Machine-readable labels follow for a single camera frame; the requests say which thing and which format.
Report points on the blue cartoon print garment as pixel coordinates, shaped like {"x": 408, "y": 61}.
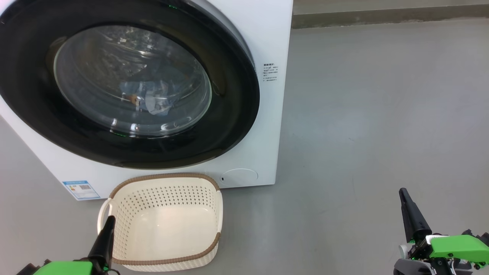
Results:
{"x": 156, "y": 103}

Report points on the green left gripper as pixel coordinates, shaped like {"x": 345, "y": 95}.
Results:
{"x": 65, "y": 268}

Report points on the cream perforated laundry basket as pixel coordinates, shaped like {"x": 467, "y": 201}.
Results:
{"x": 172, "y": 229}

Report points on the blue energy label sticker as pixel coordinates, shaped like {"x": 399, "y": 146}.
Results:
{"x": 81, "y": 190}

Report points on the white front-load washing machine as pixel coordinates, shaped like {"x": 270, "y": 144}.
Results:
{"x": 263, "y": 133}

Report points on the black round washing machine door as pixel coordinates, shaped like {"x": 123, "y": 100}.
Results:
{"x": 229, "y": 114}

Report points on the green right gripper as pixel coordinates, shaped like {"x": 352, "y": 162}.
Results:
{"x": 458, "y": 246}

